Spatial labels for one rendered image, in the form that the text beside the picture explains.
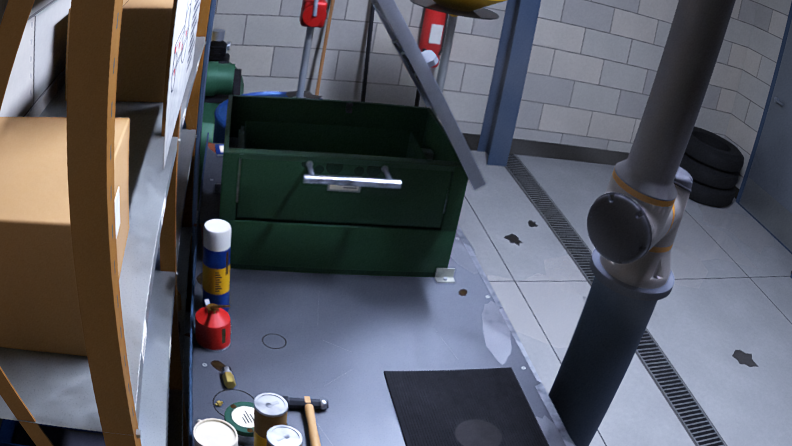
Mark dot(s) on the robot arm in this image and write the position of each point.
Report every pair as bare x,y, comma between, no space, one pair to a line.
643,223

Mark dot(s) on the green service cabinet body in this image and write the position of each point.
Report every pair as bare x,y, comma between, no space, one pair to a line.
346,247

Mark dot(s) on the green cabinet drawer front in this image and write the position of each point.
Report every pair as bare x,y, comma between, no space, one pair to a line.
278,198

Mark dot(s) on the yellow round lamp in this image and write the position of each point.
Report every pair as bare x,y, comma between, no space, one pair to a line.
458,5

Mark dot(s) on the green round tin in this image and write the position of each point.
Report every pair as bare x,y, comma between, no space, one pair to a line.
238,418

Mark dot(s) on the grey slanted metal bar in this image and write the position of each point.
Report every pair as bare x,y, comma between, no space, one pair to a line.
433,93

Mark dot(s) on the blue steel column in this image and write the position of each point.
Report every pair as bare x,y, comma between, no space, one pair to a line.
507,80

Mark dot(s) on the blue yellow spray can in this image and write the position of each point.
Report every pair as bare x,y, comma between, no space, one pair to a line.
216,266

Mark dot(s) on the black ribbed rubber mat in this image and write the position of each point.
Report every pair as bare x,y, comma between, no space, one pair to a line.
458,402

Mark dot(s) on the red fire extinguisher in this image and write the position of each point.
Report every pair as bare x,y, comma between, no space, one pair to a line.
432,31

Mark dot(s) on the red oil can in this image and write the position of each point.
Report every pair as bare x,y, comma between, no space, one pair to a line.
212,328

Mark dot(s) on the tall brown tin can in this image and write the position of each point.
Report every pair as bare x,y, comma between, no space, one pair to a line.
270,411

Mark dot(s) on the green cylinder tank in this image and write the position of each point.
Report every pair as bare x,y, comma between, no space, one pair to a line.
221,79

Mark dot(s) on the short brown tin can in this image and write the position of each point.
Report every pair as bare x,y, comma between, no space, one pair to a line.
284,437

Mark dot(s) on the white lidded tin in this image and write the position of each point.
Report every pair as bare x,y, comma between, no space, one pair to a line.
214,433

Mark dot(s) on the black floor drain grate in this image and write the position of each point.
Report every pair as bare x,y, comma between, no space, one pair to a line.
665,365

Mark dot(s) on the small cardboard box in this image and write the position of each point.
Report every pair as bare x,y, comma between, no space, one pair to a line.
145,49

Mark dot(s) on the orange steel shelf unit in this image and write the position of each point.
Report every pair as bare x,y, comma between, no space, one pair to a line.
93,185

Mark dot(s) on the black tyre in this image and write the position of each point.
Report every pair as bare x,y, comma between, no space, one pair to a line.
714,148
711,195
711,175

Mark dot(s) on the large cardboard box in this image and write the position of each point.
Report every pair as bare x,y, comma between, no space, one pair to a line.
43,235

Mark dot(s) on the grey door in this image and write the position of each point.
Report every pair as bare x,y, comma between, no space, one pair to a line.
770,124

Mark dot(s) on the small grey angle bracket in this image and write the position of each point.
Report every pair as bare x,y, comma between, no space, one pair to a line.
445,275

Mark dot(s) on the red head grey post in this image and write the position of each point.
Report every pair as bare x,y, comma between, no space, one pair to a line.
313,13

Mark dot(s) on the white wall sign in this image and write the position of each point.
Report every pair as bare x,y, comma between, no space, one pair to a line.
180,68

